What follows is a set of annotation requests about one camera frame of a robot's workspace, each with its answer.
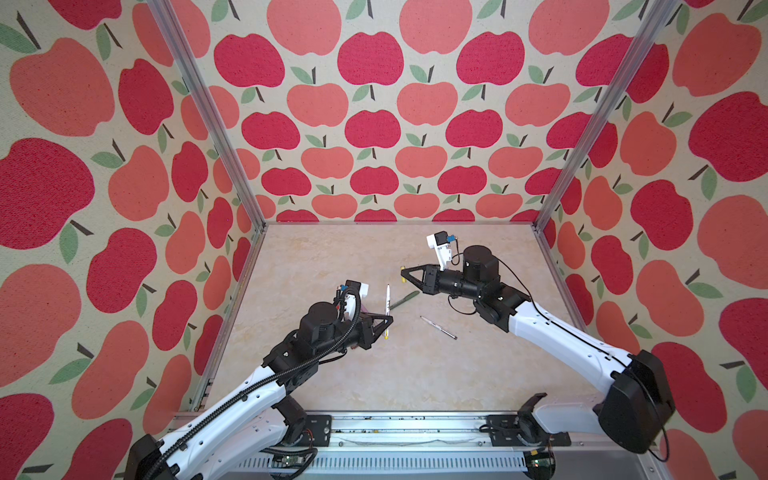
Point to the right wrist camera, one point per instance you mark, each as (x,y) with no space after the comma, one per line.
(441,243)

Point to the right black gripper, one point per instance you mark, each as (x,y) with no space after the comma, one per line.
(428,279)

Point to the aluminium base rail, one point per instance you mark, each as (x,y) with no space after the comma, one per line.
(441,445)

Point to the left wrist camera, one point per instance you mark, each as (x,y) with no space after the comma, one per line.
(351,295)

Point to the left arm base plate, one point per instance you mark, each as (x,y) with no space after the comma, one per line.
(310,431)

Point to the white pen brown end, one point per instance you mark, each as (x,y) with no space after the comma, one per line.
(439,328)

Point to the right aluminium frame post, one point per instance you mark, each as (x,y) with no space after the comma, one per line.
(651,26)

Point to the left aluminium frame post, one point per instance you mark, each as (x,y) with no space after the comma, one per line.
(170,27)

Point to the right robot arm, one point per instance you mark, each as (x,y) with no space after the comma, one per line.
(633,402)

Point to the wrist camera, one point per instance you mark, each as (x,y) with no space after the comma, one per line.
(351,295)
(441,243)

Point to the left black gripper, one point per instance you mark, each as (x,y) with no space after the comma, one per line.
(369,334)

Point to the green pen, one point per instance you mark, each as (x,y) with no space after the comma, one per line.
(410,296)

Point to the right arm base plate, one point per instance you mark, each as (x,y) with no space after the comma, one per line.
(510,431)

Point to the aluminium frame post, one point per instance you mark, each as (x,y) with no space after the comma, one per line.
(651,26)
(170,27)

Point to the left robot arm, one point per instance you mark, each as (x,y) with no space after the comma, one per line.
(260,414)

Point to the white pen yellow end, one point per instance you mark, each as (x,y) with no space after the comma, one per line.
(387,308)

